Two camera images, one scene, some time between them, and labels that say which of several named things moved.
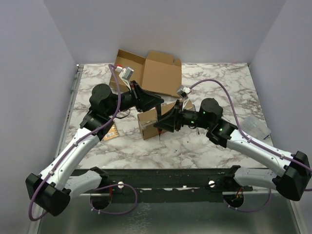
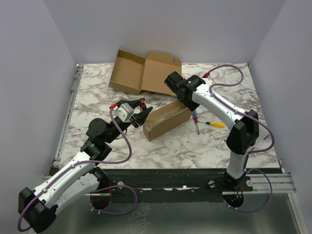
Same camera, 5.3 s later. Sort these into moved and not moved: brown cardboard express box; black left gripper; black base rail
Moved: black left gripper
Not moved: brown cardboard express box; black base rail
